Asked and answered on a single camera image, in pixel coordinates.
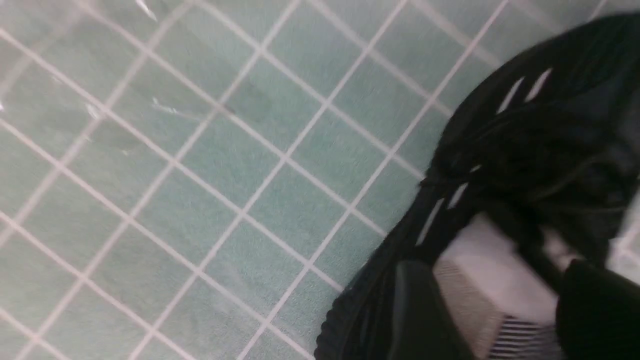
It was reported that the white foam shoe insert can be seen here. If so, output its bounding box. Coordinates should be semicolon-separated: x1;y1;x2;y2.
433;214;566;360

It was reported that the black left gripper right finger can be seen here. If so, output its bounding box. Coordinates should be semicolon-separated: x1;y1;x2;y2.
555;260;640;360

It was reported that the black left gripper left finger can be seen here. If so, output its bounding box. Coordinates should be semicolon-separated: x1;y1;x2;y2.
387;260;471;360

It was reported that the green checkered floor mat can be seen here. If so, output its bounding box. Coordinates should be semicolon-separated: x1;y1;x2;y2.
0;0;639;360

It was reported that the black mesh running shoe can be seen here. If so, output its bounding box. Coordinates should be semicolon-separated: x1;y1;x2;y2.
313;10;639;360

